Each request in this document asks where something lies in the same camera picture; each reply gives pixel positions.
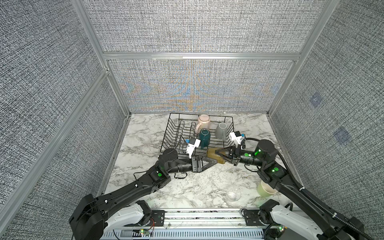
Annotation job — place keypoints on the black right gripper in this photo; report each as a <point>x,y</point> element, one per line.
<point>235,153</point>

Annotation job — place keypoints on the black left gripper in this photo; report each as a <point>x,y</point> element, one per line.
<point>195,162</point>

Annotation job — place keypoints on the amber glass cup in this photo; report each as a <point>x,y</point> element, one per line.
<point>211,154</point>

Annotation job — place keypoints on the grey ceramic mug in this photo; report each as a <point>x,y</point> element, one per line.
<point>221,131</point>

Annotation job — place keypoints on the dark green mug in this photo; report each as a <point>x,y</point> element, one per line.
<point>205,137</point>

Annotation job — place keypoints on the black wire dish rack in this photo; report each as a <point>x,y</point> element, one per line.
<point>181,127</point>

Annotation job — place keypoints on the pink iridescent mug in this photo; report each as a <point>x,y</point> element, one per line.
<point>204,122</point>

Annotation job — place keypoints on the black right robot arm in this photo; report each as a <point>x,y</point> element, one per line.
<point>322,223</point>

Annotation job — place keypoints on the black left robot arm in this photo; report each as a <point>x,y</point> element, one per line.
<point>89,219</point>

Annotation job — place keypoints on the clear glass cup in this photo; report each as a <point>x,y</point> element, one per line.
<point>233,195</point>

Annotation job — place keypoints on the light green mug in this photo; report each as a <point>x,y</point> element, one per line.
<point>264,190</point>

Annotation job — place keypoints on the white vented grille strip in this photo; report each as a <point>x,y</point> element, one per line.
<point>187,234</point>

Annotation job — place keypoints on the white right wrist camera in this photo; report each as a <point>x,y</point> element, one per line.
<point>239,139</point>

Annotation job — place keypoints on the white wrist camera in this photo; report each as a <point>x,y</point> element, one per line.
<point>192,144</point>
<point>239,139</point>

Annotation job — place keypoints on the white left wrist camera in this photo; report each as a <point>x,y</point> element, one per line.
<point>192,144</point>

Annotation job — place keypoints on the aluminium front rail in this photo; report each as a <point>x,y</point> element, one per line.
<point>132,216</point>

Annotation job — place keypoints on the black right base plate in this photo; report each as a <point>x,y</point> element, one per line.
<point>251,217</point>

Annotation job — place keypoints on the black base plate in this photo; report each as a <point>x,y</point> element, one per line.
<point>155,218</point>
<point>251,217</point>

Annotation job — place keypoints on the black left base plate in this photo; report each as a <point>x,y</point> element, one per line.
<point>155,218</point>

